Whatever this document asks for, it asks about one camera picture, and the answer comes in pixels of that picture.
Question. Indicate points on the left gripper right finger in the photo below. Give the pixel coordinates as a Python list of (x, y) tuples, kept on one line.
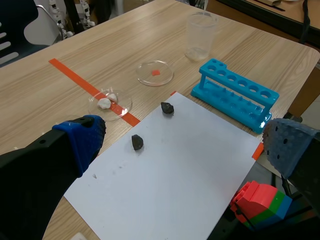
[(292, 150)]

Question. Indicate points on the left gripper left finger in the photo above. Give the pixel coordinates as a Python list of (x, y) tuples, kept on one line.
[(37, 172)]

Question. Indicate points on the clear plastic beaker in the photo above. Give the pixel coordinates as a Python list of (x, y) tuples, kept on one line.
[(200, 37)]

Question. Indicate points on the toy brick block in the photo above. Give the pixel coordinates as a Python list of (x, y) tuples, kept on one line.
[(260, 205)]

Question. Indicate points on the turquoise rack with round holes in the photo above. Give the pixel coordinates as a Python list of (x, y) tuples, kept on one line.
[(235, 95)]

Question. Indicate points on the white lump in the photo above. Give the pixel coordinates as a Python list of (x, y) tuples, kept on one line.
[(112, 97), (103, 103)]

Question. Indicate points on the clear glass dish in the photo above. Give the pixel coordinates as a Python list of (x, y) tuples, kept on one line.
[(110, 105), (155, 72)]

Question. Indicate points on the small dark stone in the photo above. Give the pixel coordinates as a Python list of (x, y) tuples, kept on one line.
[(167, 108), (137, 142)]

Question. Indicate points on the white sheet of paper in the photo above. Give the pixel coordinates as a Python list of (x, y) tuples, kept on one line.
[(165, 172)]

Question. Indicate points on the wooden desk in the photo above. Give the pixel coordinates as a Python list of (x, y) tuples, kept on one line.
[(265, 15)]

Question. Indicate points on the dark blue chair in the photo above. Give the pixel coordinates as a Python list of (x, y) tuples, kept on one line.
[(22, 27)]

